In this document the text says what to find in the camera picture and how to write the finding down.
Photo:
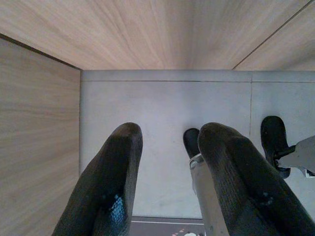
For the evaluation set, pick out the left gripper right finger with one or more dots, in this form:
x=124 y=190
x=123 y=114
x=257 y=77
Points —
x=246 y=184

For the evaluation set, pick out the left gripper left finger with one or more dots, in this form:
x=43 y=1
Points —
x=110 y=172

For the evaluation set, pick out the silver left robot leg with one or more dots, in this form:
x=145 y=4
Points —
x=206 y=196

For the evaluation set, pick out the silver robot leg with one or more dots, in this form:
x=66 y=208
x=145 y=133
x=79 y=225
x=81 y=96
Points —
x=302 y=152
x=206 y=196

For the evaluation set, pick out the black right robot foot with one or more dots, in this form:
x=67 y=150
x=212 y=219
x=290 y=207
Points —
x=273 y=135

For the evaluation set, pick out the black robot foot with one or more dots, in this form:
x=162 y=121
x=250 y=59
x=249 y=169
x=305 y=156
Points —
x=273 y=135
x=192 y=142

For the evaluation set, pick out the silver right robot leg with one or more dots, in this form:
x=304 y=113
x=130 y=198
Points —
x=302 y=152

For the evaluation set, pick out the black left robot foot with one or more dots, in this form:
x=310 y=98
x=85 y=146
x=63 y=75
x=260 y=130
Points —
x=192 y=142

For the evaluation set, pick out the grey panda floor mat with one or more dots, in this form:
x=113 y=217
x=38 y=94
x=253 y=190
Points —
x=152 y=229

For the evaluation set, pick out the light wood cabinet side panel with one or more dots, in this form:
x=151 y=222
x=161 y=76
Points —
x=32 y=123

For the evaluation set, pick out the light wood cabinet door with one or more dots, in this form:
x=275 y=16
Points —
x=147 y=32

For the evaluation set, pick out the light wood drawer front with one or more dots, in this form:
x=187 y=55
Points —
x=290 y=44

